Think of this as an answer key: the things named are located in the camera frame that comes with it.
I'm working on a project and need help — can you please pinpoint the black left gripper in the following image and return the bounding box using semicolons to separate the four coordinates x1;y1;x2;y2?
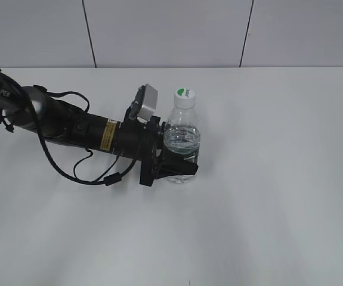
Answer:
120;116;199;186

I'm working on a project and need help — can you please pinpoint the clear plastic water bottle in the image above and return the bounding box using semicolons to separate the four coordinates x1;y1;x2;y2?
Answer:
162;102;202;184

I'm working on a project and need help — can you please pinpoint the white green bottle cap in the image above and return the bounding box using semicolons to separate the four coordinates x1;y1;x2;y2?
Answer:
174;87;196;109

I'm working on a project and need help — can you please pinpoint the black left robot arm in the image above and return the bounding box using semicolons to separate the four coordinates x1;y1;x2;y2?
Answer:
0;69;198;186

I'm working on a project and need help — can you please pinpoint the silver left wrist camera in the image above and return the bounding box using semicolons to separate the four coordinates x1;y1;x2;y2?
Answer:
128;83;158;122

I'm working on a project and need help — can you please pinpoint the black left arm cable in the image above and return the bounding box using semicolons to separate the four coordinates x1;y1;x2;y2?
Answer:
0;68;139;186

